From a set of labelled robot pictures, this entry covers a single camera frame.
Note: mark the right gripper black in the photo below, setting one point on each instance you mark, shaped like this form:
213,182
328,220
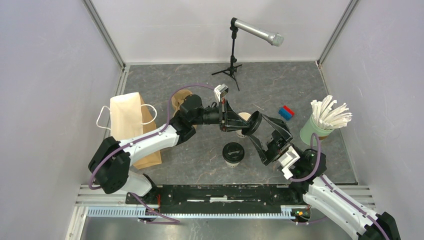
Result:
276,144

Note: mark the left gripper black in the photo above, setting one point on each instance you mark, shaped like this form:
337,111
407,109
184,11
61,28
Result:
229,113

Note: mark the white paper cup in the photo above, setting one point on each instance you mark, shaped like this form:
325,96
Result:
245,116
232,164

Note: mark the black lid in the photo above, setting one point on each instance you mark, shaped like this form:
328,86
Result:
253,124
233,151

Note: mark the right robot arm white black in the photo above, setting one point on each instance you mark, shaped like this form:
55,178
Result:
308,184

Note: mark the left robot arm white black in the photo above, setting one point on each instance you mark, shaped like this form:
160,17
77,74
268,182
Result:
110,165

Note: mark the blue red block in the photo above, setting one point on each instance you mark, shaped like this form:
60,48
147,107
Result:
286,113

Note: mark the black microphone tripod stand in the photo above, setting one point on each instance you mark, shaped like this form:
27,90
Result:
232,69

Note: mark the cardboard cup carrier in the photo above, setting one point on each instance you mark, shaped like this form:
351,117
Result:
180,99

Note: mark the white wrapped straws bundle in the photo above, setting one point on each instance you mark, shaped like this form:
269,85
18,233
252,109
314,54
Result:
326,116

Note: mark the silver microphone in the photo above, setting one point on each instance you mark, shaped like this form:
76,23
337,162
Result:
273,38

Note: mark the brown paper bag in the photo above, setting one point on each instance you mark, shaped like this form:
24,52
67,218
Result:
130,116

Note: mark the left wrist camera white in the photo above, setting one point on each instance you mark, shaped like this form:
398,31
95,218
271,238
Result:
220,91

